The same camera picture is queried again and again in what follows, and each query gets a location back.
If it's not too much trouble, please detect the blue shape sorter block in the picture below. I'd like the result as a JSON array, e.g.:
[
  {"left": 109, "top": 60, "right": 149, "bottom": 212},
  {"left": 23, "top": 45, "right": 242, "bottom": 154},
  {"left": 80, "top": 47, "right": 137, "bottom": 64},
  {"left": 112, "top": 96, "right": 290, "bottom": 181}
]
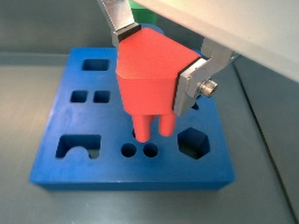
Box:
[{"left": 29, "top": 48, "right": 234, "bottom": 191}]

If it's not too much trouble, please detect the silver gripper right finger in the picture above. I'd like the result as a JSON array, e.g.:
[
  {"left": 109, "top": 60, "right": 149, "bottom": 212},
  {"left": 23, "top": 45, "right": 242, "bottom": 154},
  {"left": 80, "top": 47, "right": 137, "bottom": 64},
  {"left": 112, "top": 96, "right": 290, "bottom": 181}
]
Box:
[{"left": 172, "top": 38, "right": 238, "bottom": 116}]

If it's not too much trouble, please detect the blue cylinder peg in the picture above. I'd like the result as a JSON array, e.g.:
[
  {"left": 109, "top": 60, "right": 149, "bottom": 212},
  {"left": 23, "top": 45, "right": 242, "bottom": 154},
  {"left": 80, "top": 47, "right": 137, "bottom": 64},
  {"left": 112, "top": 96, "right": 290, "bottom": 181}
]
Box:
[{"left": 141, "top": 23, "right": 164, "bottom": 35}]

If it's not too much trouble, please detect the red three prong object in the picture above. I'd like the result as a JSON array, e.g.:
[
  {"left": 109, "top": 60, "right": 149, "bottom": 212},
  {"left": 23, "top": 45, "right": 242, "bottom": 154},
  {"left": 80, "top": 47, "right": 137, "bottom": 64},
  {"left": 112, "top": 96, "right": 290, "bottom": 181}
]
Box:
[{"left": 116, "top": 28, "right": 200, "bottom": 143}]

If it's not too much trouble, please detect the green cylinder peg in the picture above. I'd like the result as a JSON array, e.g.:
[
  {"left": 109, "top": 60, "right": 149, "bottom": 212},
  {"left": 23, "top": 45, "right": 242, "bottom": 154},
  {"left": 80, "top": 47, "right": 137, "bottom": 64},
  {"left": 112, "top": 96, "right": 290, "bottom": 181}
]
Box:
[{"left": 128, "top": 0, "right": 157, "bottom": 25}]

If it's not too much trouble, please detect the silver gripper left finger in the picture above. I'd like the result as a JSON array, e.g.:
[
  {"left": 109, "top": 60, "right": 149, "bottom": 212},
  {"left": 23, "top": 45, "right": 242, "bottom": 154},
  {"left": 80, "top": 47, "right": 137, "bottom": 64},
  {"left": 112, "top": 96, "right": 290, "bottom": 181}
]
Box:
[{"left": 97, "top": 0, "right": 141, "bottom": 47}]

